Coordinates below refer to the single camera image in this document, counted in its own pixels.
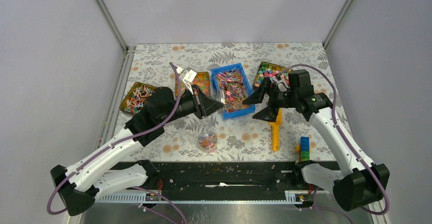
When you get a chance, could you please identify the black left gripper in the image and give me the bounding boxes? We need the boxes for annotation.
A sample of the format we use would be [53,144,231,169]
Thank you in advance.
[161,85,225,125]

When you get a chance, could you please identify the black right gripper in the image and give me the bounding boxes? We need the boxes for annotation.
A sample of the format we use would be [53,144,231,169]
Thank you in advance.
[242,77,299,123]

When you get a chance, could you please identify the yellow plastic scoop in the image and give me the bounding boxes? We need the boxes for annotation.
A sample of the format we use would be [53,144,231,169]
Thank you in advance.
[268,109,282,152]

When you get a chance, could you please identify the clear glass jar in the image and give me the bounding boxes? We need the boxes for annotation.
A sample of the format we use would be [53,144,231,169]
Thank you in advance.
[198,131,218,153]

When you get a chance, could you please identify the blue plastic candy bin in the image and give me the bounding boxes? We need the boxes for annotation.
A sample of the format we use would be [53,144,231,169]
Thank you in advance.
[211,63,255,120]

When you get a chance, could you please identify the white round jar lid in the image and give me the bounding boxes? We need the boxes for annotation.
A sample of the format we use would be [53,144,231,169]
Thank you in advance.
[217,89,226,107]

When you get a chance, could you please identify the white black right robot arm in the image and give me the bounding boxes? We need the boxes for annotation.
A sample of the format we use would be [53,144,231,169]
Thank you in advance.
[243,69,390,215]

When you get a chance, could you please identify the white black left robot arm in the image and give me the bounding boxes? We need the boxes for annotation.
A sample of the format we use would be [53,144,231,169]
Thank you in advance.
[50,85,224,216]

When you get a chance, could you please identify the tin of star candies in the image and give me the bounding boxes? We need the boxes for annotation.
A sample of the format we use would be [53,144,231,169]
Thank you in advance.
[253,62,289,90]

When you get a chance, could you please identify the floral table cloth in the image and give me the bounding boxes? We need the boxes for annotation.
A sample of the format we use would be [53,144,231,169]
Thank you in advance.
[125,42,334,161]

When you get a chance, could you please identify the tin of orange gummies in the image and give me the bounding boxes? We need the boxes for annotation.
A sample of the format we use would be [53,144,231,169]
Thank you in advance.
[174,72,211,97]

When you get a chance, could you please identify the colourful toy block train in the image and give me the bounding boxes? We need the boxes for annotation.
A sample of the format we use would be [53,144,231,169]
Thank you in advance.
[295,136,310,162]

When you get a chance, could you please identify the tin of lollipops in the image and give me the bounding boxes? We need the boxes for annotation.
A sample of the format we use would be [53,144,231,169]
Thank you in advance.
[119,82,157,116]

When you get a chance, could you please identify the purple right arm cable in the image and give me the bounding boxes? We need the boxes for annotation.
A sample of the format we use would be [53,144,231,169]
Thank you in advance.
[280,64,390,224]

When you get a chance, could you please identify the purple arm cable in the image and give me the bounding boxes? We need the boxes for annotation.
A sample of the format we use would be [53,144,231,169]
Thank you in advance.
[46,62,190,224]
[280,64,390,224]

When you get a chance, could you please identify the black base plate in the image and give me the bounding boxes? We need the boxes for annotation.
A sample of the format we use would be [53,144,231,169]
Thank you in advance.
[139,161,312,202]

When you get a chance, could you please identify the grey slotted cable duct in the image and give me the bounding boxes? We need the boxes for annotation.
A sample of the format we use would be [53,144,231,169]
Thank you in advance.
[96,191,305,205]

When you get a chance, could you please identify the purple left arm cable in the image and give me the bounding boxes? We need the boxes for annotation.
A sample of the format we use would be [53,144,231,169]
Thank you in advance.
[46,62,190,224]

